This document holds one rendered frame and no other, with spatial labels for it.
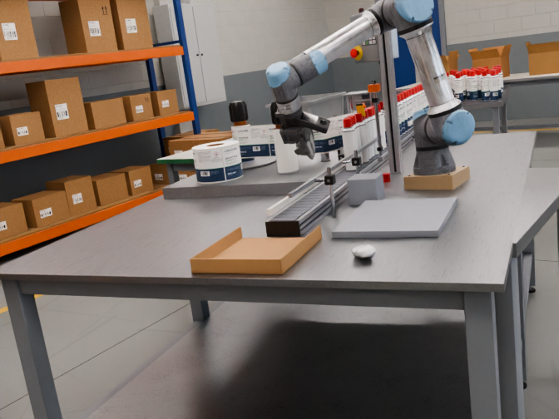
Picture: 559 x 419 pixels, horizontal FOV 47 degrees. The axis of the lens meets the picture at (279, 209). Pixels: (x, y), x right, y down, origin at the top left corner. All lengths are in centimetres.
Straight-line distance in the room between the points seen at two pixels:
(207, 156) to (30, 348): 103
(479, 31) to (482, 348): 902
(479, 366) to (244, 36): 821
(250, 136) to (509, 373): 162
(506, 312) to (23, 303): 141
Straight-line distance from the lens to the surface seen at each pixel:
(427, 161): 234
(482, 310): 150
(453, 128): 220
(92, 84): 739
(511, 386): 190
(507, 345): 184
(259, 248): 183
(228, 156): 268
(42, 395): 226
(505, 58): 819
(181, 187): 271
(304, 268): 162
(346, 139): 253
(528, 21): 1018
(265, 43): 984
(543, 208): 201
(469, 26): 1042
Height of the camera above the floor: 135
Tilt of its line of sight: 13 degrees down
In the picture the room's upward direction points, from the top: 8 degrees counter-clockwise
